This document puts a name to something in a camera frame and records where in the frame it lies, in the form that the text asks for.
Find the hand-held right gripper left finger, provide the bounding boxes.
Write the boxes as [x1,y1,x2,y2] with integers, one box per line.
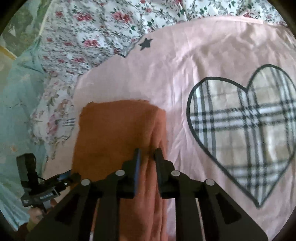
[25,148,141,241]

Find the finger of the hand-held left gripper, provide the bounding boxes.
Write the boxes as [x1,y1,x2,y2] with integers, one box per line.
[54,170,81,187]

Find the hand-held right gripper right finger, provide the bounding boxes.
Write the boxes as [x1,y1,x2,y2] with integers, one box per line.
[154,148,269,241]

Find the orange knit sweater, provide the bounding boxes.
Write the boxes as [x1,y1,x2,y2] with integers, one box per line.
[72,99,169,241]

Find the person's left hand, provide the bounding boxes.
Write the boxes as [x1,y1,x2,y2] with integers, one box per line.
[29,199,58,224]

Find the teal floral bedsheet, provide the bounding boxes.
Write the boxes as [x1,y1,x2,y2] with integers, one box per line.
[0,42,54,230]

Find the pink blanket with plaid hearts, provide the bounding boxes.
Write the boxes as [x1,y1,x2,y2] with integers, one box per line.
[44,16,296,241]

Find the white floral quilt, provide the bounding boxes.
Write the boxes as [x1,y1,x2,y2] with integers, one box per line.
[29,0,288,160]

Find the yellow wooden frame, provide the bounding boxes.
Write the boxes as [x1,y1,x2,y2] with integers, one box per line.
[0,44,18,59]

